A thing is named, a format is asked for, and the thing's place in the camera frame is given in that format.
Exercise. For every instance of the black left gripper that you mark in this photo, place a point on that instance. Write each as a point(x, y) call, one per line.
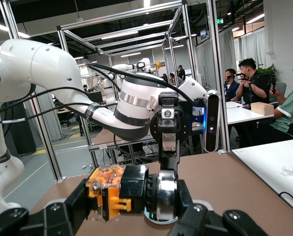
point(185, 127)

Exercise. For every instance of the light blue round plate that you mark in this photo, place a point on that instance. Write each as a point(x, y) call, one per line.
point(152, 219)

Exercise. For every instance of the person in green black shirt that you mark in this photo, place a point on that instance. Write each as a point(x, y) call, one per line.
point(289, 105)

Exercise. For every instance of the light wooden box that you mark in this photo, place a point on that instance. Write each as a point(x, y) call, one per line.
point(262, 109)

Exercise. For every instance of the white office table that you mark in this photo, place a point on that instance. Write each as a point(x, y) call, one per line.
point(237, 115)

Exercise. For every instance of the white table board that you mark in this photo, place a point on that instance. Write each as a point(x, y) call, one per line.
point(267, 162)

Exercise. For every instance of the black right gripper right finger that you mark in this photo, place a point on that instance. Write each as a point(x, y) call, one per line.
point(193, 221)

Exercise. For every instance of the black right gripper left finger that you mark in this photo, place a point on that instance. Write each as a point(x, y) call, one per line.
point(62, 218)

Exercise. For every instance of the blue hanging sign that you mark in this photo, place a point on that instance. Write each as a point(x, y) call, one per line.
point(203, 34)

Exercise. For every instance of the clear plastic piece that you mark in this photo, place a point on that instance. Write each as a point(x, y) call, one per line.
point(287, 171)

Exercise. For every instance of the aluminium frame cage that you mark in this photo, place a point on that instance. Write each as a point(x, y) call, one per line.
point(121, 15)

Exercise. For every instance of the orange push-button switch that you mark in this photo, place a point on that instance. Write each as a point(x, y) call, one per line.
point(134, 189)

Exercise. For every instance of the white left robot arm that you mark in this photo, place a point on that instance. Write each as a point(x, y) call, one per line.
point(38, 66)

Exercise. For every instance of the thick aluminium frame post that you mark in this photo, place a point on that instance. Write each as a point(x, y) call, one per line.
point(216, 49)

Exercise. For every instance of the person with black cap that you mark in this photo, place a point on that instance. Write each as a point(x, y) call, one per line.
point(181, 73)

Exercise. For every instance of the yellow ball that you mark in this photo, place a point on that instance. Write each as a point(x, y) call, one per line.
point(158, 64)

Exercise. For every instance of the slanted aluminium frame post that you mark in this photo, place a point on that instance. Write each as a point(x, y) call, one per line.
point(49, 147)

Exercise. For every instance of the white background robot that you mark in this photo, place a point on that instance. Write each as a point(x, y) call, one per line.
point(143, 62)

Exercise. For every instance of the person in dark jacket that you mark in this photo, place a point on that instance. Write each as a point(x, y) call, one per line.
point(232, 88)

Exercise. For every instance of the green potted plant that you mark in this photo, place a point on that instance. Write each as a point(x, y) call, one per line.
point(268, 71)

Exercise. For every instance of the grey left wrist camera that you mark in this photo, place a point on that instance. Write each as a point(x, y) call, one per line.
point(211, 123)

